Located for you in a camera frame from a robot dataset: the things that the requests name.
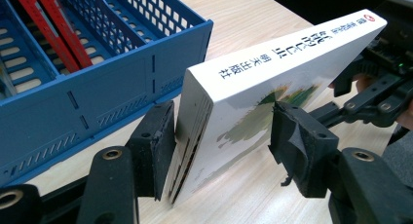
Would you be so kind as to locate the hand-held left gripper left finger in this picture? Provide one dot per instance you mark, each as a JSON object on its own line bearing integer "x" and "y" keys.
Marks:
{"x": 152, "y": 152}

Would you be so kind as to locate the blue plastic file rack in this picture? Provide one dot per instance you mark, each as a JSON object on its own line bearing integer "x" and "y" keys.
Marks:
{"x": 97, "y": 97}

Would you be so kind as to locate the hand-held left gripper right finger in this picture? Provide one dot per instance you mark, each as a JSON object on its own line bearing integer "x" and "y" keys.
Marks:
{"x": 308, "y": 152}

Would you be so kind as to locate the white picture book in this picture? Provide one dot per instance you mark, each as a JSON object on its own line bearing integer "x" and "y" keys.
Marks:
{"x": 259, "y": 71}

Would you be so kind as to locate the red picture book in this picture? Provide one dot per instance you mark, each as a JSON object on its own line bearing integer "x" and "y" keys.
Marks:
{"x": 67, "y": 32}
{"x": 48, "y": 32}

